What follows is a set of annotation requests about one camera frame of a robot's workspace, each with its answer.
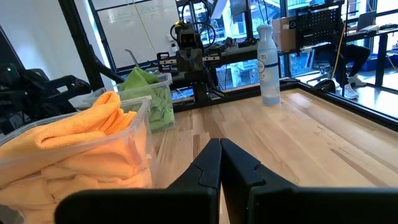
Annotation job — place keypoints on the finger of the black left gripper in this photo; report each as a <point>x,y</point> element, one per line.
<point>196,60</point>
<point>183,60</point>

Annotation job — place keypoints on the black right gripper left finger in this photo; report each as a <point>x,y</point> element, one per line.
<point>186,202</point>

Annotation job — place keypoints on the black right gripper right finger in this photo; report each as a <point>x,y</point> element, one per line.
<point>280,205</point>

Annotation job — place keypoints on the orange microfiber towel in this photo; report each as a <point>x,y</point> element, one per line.
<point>77,127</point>
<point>93,168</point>

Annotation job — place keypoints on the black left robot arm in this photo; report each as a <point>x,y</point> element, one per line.
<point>200,91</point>

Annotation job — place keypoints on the clear plastic bin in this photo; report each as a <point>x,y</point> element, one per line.
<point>143,130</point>
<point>164,81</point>

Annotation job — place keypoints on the yellow label tag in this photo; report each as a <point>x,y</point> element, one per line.
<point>178,23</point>

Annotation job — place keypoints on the white whiteboard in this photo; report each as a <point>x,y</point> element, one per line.
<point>140,31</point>

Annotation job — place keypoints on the clear plastic water bottle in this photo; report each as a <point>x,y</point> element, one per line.
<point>269,77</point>

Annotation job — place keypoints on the brown cardboard box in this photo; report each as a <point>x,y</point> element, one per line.
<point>283,34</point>

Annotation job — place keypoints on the black pegboard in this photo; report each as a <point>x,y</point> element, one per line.
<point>317,28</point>

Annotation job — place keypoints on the person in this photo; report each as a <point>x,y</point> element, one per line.
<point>354,56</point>

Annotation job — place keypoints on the blue storage crate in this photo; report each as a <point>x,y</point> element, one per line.
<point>371,63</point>

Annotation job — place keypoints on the grey laptop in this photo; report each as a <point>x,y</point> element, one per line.
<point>367,20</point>

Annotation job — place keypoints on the black background desk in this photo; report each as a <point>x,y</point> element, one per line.
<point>381,59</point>

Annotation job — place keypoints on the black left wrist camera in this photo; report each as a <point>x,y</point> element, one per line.
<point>187,39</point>

